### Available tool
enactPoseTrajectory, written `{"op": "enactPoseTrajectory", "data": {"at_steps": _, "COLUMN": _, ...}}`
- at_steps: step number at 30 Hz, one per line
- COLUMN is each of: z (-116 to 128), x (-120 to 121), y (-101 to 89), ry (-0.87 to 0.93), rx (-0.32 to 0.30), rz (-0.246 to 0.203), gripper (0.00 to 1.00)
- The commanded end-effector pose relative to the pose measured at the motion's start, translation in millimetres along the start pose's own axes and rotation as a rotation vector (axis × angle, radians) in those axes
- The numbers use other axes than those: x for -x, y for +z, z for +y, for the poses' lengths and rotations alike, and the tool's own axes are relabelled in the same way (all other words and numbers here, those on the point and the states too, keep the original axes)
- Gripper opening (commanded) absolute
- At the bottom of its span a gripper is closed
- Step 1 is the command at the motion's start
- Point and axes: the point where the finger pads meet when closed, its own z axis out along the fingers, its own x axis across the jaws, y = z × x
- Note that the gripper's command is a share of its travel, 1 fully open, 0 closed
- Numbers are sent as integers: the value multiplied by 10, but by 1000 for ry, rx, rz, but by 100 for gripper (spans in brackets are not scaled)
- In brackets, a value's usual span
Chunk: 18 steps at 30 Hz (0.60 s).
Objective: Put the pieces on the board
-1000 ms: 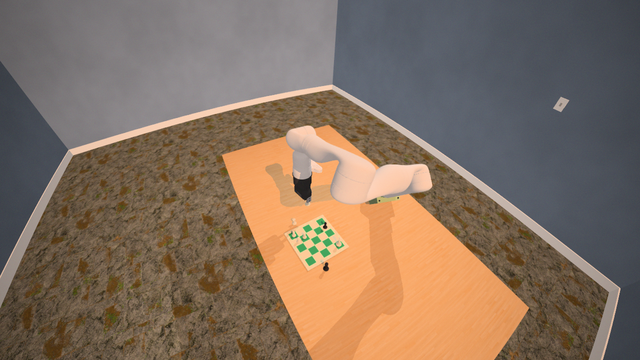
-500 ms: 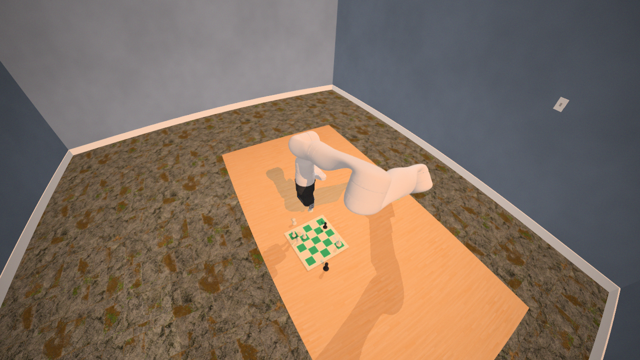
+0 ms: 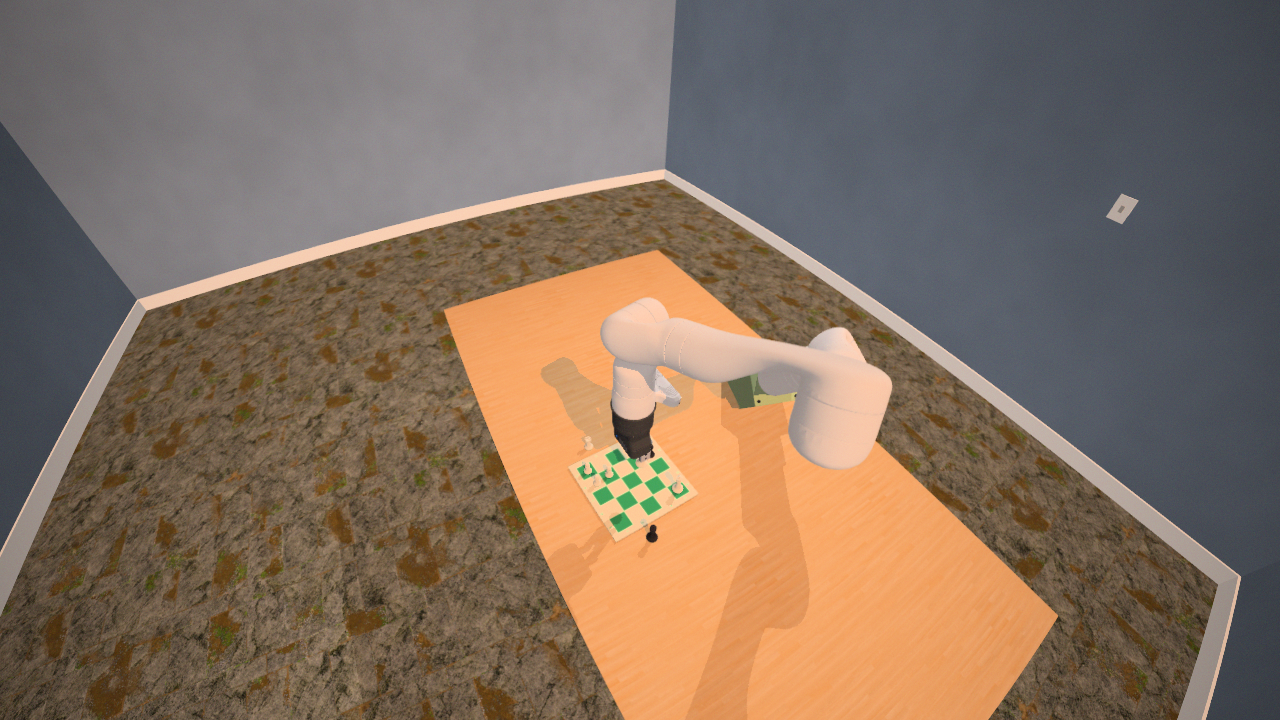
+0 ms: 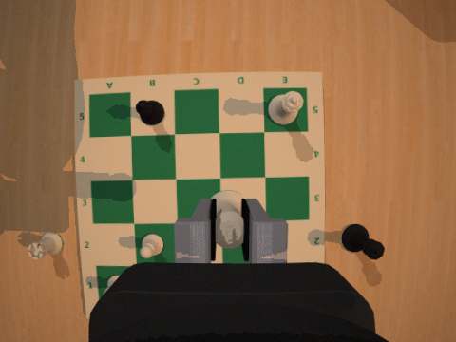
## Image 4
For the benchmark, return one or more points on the black chess piece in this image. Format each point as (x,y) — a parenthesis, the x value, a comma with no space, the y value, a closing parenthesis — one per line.
(151,112)
(355,239)

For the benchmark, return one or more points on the green and cream chessboard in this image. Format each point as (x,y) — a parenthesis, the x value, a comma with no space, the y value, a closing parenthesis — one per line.
(135,179)

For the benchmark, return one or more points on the white pawn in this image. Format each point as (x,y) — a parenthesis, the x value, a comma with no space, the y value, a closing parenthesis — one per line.
(151,244)
(111,281)

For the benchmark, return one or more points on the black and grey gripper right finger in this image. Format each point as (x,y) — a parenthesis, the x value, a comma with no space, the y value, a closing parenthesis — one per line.
(265,238)

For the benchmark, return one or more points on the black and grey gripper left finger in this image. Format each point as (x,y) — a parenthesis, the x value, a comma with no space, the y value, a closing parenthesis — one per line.
(195,237)

